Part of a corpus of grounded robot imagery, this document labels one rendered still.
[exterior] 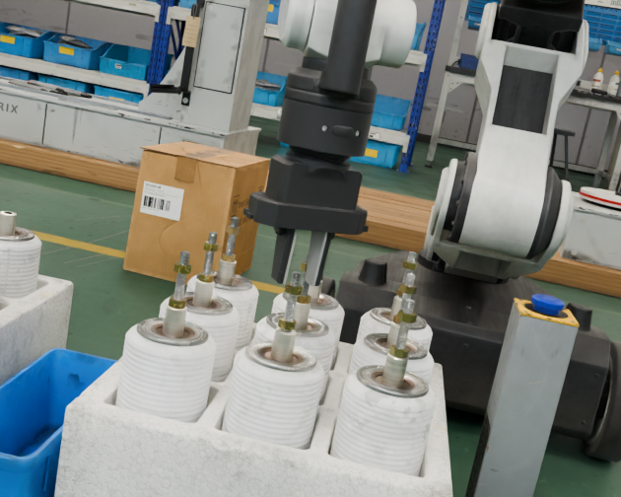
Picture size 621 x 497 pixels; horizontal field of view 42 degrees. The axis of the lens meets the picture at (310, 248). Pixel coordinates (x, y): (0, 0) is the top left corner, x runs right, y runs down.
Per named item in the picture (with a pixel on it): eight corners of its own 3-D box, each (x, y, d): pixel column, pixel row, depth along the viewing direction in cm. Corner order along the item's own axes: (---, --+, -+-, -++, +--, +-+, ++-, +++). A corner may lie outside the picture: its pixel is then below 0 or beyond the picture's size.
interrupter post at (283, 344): (294, 359, 86) (300, 329, 85) (288, 366, 84) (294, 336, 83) (272, 353, 86) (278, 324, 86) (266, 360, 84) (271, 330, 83)
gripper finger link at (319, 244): (314, 288, 82) (325, 229, 81) (303, 278, 85) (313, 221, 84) (328, 289, 83) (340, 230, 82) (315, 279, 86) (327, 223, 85)
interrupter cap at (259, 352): (322, 358, 88) (323, 352, 88) (307, 381, 81) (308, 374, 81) (256, 341, 89) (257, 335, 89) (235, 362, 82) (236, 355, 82)
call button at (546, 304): (526, 306, 102) (530, 291, 102) (558, 313, 102) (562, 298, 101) (530, 315, 98) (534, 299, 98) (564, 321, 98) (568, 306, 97)
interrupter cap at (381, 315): (392, 310, 112) (393, 305, 112) (437, 328, 107) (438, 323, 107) (357, 315, 107) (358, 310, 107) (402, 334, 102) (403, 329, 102)
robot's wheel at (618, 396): (574, 427, 150) (601, 325, 146) (600, 434, 150) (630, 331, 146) (591, 476, 131) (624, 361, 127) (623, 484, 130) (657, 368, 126)
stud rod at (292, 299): (280, 339, 85) (293, 270, 84) (289, 341, 85) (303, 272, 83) (278, 341, 84) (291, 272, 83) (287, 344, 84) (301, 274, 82)
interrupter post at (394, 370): (387, 379, 86) (393, 349, 85) (407, 387, 84) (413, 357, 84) (376, 383, 84) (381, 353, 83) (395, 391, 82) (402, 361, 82)
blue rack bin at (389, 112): (355, 119, 598) (361, 91, 593) (406, 129, 593) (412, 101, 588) (347, 121, 549) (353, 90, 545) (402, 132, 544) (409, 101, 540)
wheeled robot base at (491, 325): (344, 295, 201) (371, 163, 194) (556, 343, 194) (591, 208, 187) (297, 384, 139) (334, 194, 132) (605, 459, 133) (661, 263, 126)
